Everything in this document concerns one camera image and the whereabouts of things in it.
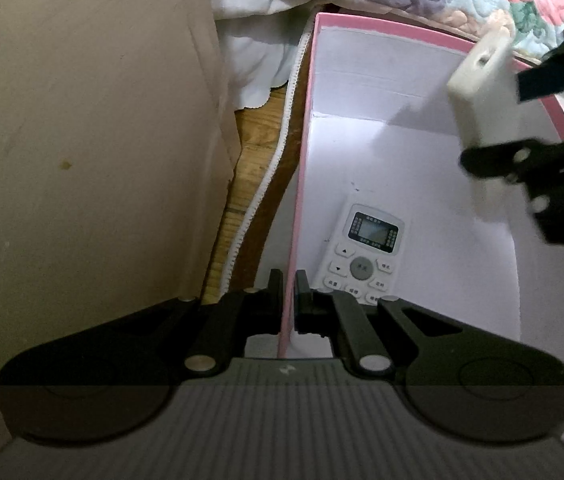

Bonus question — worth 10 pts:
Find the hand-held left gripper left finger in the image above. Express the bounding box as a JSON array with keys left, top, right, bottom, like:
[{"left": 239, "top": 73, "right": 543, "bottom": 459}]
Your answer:
[{"left": 107, "top": 269, "right": 285, "bottom": 377}]

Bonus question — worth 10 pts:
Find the white zipper trim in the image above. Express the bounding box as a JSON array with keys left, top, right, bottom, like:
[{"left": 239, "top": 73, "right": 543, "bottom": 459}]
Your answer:
[{"left": 214, "top": 12, "right": 316, "bottom": 297}]

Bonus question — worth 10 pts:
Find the beige board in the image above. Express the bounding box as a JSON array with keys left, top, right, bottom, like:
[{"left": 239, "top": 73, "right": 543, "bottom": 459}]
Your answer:
[{"left": 0, "top": 0, "right": 237, "bottom": 466}]

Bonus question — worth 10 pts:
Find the white bed sheet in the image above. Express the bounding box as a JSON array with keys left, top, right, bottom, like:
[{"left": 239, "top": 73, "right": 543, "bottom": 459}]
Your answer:
[{"left": 209, "top": 0, "right": 335, "bottom": 111}]

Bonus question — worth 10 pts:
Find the pink cardboard box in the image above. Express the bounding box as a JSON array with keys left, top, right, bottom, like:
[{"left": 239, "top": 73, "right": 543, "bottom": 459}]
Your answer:
[{"left": 278, "top": 11, "right": 564, "bottom": 461}]

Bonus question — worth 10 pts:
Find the white remote control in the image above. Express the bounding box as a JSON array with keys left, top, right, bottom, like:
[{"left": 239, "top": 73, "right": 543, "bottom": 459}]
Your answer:
[{"left": 312, "top": 203, "right": 410, "bottom": 307}]

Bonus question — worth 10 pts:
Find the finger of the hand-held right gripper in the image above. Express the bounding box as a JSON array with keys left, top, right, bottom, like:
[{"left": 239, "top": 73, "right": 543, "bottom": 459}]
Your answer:
[
  {"left": 460, "top": 138, "right": 558, "bottom": 184},
  {"left": 516, "top": 20, "right": 564, "bottom": 106}
]

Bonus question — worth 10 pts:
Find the cream remote control plain back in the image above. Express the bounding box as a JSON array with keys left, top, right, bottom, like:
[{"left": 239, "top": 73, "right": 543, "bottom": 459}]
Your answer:
[{"left": 446, "top": 26, "right": 545, "bottom": 223}]

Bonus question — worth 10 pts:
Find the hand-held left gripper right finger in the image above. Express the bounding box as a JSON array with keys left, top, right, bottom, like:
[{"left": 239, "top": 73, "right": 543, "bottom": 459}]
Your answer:
[{"left": 294, "top": 270, "right": 462, "bottom": 377}]

